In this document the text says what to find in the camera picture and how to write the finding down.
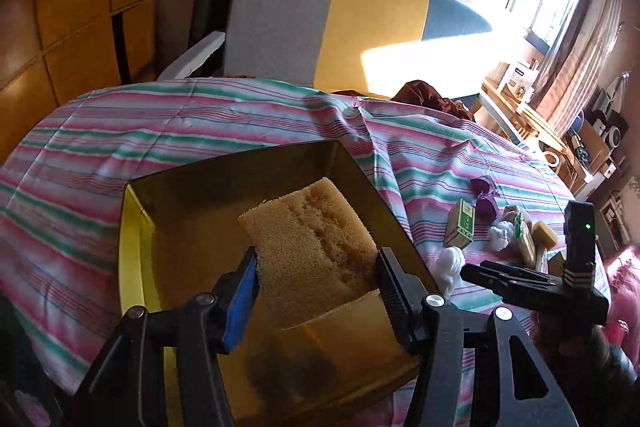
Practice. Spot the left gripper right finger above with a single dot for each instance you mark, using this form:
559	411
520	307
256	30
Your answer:
512	384

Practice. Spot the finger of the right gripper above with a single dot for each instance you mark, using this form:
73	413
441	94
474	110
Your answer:
495	289
517	272

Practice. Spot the white tape roll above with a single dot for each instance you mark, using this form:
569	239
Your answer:
552	159

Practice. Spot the striped bed sheet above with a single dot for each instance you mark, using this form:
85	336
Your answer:
61	188

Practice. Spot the clear plastic bag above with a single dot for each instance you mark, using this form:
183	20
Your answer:
501	235

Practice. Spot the brown cloth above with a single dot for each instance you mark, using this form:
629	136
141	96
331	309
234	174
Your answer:
421	93

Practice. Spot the small yellow sponge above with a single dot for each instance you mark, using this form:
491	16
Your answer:
543	236

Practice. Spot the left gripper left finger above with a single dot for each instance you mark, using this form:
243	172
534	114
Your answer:
125	384

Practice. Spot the wooden wardrobe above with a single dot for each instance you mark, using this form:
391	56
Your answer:
52	51

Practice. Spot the large yellow sponge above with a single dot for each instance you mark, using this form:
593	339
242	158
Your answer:
314	254

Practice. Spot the purple plastic piece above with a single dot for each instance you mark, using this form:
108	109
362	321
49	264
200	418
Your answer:
483	185
486	207

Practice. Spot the green small carton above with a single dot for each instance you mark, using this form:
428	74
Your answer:
460	225

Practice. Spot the green yellow packet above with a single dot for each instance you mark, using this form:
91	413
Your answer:
524	241

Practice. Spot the white appliance box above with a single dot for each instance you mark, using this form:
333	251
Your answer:
518	80

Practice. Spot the wooden desk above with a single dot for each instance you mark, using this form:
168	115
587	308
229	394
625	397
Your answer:
521	124

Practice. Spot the striped curtain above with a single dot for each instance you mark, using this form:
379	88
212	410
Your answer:
579	57

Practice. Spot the right hand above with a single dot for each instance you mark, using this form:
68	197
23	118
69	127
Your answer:
576	352

